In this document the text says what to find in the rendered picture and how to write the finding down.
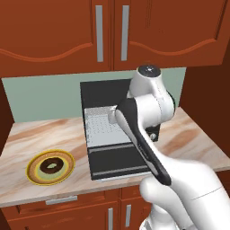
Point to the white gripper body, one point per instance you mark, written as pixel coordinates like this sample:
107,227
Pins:
112,116

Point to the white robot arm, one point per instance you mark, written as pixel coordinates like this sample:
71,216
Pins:
185,185

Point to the silver toaster oven rack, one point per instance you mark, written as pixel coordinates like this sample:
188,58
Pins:
101,127

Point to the black toaster oven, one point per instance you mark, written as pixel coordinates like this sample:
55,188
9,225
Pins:
101,92

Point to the black toaster oven door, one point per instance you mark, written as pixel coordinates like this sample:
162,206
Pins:
116,160

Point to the toaster oven timer knob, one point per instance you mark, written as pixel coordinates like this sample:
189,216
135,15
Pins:
153,137

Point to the brown bagel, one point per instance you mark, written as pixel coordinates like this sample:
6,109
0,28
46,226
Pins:
45,169

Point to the yellow and brown plate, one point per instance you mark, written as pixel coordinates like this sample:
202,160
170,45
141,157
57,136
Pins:
34,173

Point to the narrow brown drawer front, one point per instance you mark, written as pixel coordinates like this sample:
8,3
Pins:
130,192

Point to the wide brown drawer front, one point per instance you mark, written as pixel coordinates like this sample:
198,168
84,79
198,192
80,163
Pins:
95,199

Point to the brown wall cupboard door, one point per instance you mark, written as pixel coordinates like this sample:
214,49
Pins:
179,30
48,30

